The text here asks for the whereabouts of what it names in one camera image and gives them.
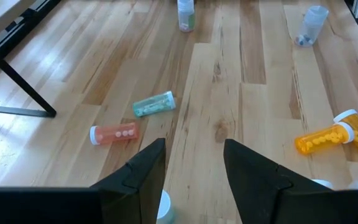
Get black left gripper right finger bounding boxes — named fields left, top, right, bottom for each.
left=224, top=139, right=358, bottom=224

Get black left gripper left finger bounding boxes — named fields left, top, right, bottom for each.
left=91, top=138, right=167, bottom=224

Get teal pill bottle white cap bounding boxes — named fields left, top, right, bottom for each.
left=132, top=90, right=177, bottom=118
left=156, top=189, right=175, bottom=224

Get pink pill bottle white cap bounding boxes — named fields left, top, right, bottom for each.
left=89, top=121, right=140, bottom=146

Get clear bottle blue pills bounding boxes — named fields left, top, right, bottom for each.
left=293, top=5, right=330, bottom=48

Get white bottle green label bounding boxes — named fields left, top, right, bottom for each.
left=177, top=0, right=196, bottom=33

